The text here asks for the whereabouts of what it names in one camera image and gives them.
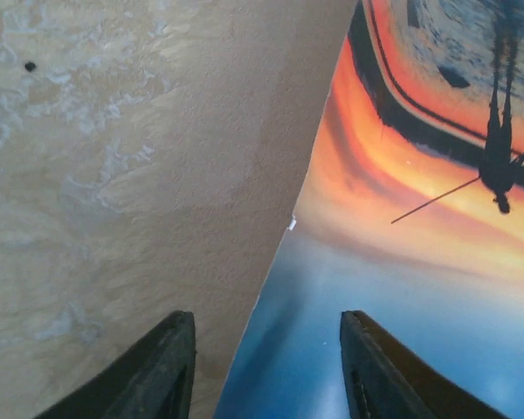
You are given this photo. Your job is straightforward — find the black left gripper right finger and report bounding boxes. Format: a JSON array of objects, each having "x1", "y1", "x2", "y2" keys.
[{"x1": 340, "y1": 310, "x2": 504, "y2": 419}]

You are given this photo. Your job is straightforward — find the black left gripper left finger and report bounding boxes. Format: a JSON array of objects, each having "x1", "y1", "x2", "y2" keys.
[{"x1": 38, "y1": 311, "x2": 197, "y2": 419}]

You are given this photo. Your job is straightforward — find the sunset landscape photo print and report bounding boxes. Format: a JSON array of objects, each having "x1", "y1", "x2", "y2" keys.
[{"x1": 214, "y1": 1, "x2": 524, "y2": 418}]

